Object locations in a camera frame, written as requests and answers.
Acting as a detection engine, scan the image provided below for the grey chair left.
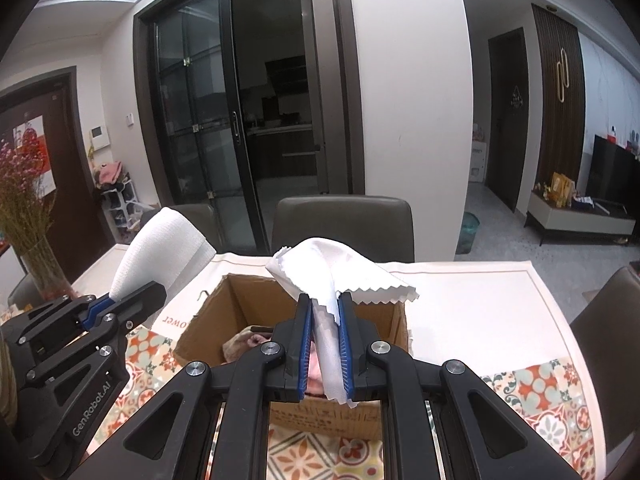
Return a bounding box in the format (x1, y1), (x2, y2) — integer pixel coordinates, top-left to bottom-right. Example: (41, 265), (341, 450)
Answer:
(134, 204), (224, 256)

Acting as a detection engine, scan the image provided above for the white shelf rack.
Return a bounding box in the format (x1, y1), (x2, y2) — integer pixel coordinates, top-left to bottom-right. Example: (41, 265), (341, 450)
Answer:
(93, 162), (152, 244)

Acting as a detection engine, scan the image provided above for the dark wooden entrance door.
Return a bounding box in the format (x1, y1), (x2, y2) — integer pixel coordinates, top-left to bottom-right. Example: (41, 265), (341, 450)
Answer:
(1, 67), (114, 282)

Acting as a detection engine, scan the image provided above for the colourful patterned table runner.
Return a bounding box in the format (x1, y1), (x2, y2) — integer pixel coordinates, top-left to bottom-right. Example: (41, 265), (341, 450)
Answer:
(88, 326), (598, 479)

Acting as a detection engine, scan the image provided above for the teal waste bin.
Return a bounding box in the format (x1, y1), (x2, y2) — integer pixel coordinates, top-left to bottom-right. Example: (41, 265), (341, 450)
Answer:
(456, 211), (480, 255)

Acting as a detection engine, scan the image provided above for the low tv cabinet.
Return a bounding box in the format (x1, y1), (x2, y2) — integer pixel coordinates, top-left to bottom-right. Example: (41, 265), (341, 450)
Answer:
(524, 192), (636, 246)

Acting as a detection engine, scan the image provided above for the white zigzag-edged cloth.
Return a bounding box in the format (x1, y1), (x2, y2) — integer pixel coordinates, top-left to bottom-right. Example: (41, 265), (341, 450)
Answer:
(267, 237), (419, 408)

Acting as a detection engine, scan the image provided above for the glass vase with dried flowers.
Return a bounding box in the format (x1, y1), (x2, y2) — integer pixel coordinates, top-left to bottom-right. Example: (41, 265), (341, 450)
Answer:
(1, 136), (75, 301)

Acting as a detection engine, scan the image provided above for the white intercom panel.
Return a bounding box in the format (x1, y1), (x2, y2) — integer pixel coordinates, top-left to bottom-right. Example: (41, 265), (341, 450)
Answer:
(90, 125), (111, 151)

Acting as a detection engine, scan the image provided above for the pink fluffy folded towel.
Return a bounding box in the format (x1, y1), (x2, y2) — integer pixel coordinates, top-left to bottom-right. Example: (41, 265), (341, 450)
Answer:
(306, 342), (324, 396)

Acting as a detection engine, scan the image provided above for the pink fleece cloth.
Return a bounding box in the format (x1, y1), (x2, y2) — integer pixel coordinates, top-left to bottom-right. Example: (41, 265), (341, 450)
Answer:
(221, 325), (273, 363)

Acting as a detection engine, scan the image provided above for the grey chair right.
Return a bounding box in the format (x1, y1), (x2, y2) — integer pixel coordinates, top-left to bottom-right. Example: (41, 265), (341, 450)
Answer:
(570, 266), (639, 479)

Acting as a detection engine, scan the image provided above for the brown cardboard box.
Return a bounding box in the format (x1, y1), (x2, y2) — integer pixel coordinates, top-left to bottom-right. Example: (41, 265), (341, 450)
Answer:
(175, 274), (409, 440)

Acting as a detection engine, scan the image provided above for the glass sliding door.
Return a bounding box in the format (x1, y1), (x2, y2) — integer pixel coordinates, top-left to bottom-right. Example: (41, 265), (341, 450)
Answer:
(132, 0), (366, 255)

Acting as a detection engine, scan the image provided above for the black television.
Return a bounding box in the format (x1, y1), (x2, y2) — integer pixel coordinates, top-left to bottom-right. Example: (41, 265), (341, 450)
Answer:
(586, 136), (639, 220)

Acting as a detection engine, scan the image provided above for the grey chair behind table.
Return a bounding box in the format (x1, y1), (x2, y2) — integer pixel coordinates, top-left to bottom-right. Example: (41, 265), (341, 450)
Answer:
(271, 195), (416, 263)

